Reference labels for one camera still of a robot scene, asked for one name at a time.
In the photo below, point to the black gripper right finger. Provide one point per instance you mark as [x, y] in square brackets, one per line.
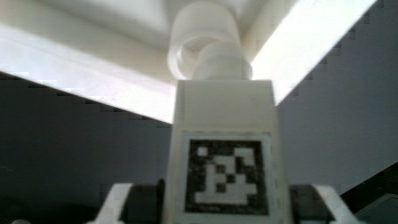
[318, 206]

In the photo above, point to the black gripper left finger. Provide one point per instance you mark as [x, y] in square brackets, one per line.
[132, 205]

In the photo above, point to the white table leg with tag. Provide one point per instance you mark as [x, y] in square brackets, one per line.
[226, 186]

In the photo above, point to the white square tabletop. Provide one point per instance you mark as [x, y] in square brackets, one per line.
[85, 45]

